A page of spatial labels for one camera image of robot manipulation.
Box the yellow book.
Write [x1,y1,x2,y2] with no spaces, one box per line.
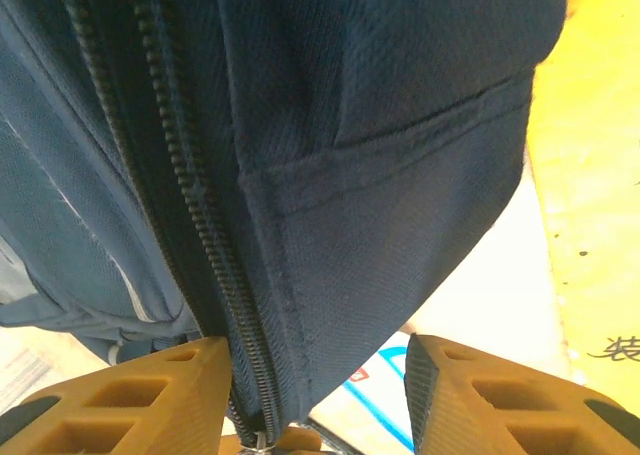
[519,0,640,386]

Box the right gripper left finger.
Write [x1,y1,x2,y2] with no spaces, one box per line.
[0,335,234,455]

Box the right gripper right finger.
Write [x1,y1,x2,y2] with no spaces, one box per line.
[405,332,640,455]

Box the blue white stationery package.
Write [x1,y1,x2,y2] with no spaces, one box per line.
[307,327,419,455]

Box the navy blue backpack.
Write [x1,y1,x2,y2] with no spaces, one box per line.
[0,0,571,449]

